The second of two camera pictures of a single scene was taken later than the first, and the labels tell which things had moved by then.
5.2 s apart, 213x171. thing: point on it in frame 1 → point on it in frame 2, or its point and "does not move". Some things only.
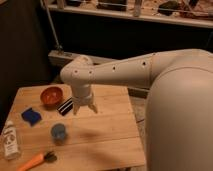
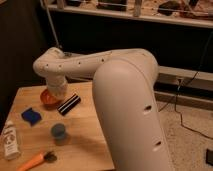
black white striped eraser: [65, 107] does not move
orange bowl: [51, 96] does not move
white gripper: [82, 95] → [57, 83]
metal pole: [51, 25] does not move
